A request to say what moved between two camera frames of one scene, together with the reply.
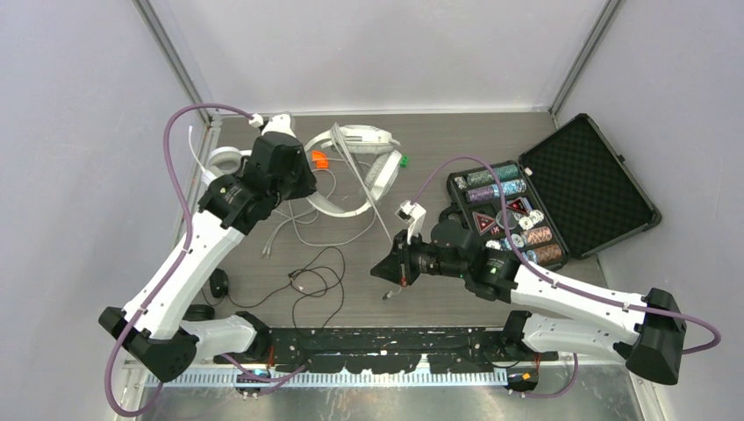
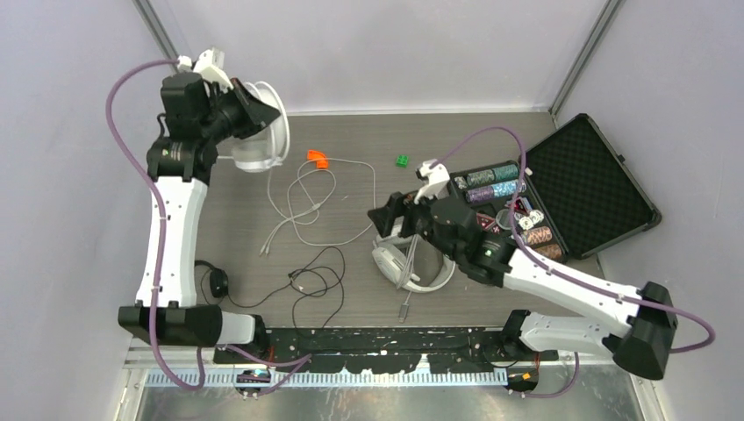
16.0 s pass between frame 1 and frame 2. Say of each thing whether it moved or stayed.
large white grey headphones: moved
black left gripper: moved
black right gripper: moved
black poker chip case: stayed
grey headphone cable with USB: moved
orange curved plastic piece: stayed
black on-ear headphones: stayed
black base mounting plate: stayed
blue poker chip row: stayed
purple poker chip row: stayed
